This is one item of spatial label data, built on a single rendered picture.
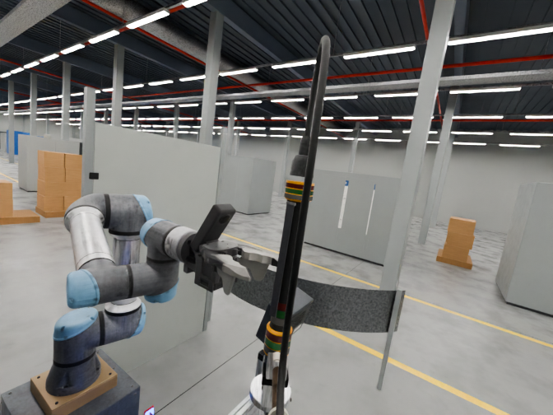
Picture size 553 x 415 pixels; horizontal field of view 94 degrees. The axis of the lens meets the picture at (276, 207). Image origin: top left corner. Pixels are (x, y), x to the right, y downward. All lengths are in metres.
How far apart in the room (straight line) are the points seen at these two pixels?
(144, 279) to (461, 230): 8.11
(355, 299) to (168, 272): 1.98
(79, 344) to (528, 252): 6.31
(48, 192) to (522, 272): 10.22
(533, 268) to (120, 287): 6.33
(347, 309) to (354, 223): 4.32
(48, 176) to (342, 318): 7.51
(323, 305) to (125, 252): 1.79
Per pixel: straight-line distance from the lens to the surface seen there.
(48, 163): 8.40
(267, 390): 0.49
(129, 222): 1.00
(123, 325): 1.14
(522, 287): 6.54
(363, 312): 2.54
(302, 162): 0.38
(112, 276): 0.66
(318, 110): 0.32
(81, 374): 1.20
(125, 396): 1.24
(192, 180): 2.52
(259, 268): 0.53
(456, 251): 8.49
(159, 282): 0.68
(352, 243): 6.71
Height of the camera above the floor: 1.84
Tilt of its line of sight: 8 degrees down
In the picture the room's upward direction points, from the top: 8 degrees clockwise
